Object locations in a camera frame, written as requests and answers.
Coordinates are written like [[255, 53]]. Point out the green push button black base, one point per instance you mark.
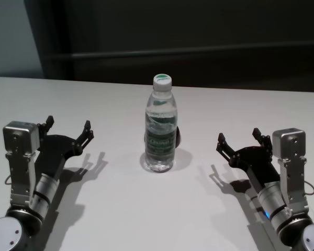
[[178, 137]]

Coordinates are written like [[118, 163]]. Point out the dark horizontal wall rail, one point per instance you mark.
[[199, 55]]

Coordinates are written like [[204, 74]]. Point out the clear water bottle green label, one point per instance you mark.
[[161, 117]]

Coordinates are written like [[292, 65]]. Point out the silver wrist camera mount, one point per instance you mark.
[[290, 143], [21, 136]]

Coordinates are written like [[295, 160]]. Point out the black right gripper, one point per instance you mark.
[[256, 159]]

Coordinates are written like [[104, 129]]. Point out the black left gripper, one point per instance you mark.
[[55, 149]]

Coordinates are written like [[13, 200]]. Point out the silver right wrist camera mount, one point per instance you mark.
[[290, 143]]

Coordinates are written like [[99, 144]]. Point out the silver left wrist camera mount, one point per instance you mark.
[[21, 136]]

